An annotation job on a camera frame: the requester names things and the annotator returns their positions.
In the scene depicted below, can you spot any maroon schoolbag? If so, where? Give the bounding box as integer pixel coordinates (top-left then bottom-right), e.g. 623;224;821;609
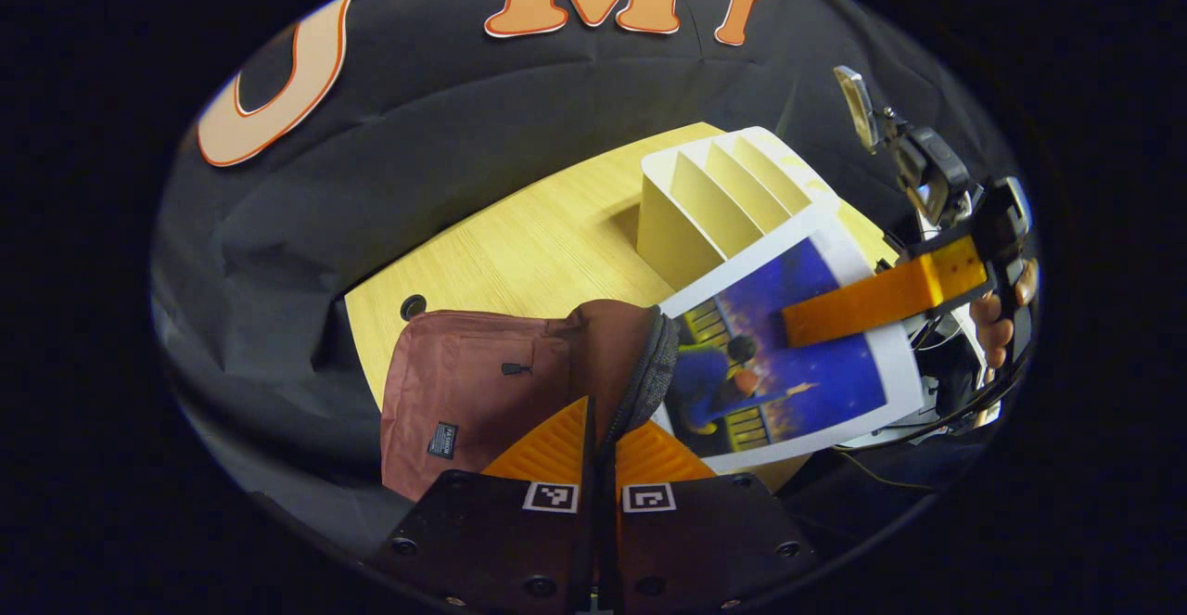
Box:
378;298;684;505

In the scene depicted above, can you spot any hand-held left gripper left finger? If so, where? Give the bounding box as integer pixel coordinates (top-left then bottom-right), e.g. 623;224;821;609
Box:
369;395;597;613

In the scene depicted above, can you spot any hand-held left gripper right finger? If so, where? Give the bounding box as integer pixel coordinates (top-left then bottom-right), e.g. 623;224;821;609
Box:
599;418;821;614

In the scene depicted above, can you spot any white plastic bookshelf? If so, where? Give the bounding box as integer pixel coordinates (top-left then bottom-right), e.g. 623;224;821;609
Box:
636;125;842;293

